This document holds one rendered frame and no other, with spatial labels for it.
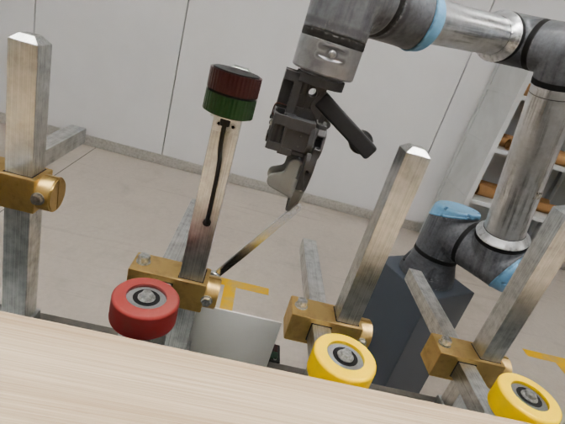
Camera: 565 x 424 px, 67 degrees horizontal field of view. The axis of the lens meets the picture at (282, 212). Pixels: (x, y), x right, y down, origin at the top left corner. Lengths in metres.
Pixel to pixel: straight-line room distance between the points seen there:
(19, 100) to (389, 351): 1.32
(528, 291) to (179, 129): 2.95
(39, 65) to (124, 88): 2.85
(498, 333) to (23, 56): 0.77
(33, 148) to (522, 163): 1.07
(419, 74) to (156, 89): 1.92
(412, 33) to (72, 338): 0.58
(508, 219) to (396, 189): 0.76
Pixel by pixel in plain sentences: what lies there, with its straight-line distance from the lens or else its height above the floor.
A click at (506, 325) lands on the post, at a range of 0.77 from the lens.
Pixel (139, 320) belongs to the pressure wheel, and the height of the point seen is 0.90.
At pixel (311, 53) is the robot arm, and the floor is 1.22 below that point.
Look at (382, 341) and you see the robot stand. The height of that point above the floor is 0.35.
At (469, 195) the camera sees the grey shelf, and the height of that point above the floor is 0.54.
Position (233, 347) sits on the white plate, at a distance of 0.77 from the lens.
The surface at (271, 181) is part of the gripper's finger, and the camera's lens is 0.65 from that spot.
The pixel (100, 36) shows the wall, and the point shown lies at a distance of 3.48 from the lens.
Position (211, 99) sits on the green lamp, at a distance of 0.50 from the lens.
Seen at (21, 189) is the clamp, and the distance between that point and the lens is 0.66.
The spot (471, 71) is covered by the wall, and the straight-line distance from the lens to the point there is 3.53.
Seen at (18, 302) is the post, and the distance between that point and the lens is 0.77.
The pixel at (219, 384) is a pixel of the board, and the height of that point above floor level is 0.90.
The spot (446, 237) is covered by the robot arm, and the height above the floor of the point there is 0.79.
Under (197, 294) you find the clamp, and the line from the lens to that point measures 0.66.
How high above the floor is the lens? 1.24
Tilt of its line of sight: 23 degrees down
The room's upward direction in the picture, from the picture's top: 17 degrees clockwise
